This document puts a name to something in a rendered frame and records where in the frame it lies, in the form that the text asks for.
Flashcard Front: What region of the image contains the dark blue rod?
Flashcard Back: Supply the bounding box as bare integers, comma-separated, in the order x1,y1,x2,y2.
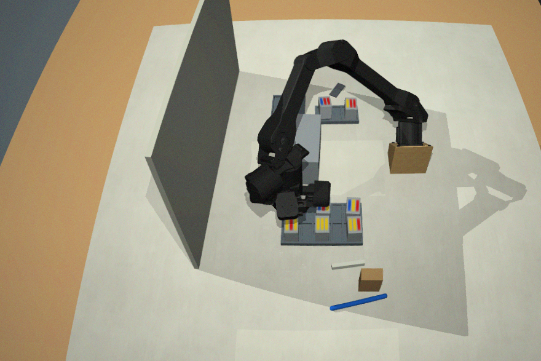
330,293,387,311

